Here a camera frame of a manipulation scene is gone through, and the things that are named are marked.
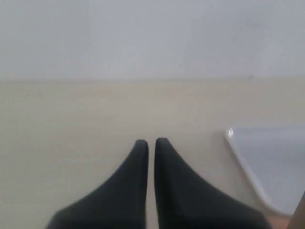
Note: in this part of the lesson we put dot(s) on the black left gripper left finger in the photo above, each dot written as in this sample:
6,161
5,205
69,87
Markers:
119,203

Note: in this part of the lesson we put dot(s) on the white plastic tray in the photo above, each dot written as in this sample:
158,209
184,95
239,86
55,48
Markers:
273,160

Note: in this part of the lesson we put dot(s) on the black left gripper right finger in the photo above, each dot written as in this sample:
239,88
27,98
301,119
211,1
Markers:
184,200

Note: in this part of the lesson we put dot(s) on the wooden paper towel holder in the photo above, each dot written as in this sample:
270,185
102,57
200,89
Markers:
298,219

